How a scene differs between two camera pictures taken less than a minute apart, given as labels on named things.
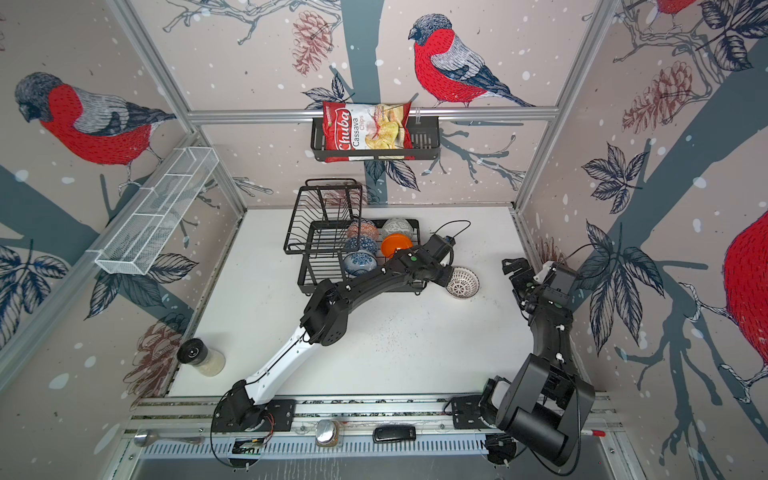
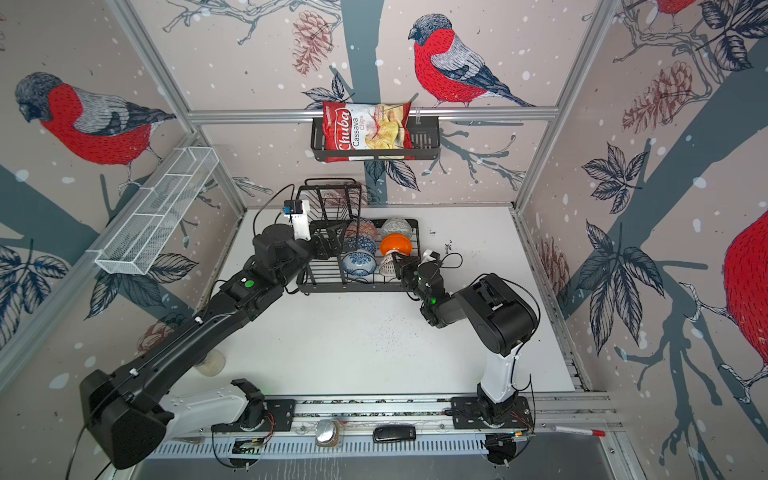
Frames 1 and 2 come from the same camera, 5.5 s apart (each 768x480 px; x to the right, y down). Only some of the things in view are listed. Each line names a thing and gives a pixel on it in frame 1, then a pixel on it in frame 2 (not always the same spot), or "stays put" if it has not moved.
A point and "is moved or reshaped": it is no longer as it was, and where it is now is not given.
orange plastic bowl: x=394 y=241 stays put
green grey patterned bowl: x=397 y=225 stays put
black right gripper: x=526 y=273 -> x=402 y=270
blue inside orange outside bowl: x=361 y=243 stays put
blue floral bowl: x=359 y=262 stays put
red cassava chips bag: x=354 y=126 stays put
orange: x=362 y=228 stays put
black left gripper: x=446 y=277 -> x=335 y=245
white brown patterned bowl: x=463 y=283 is moved or reshaped
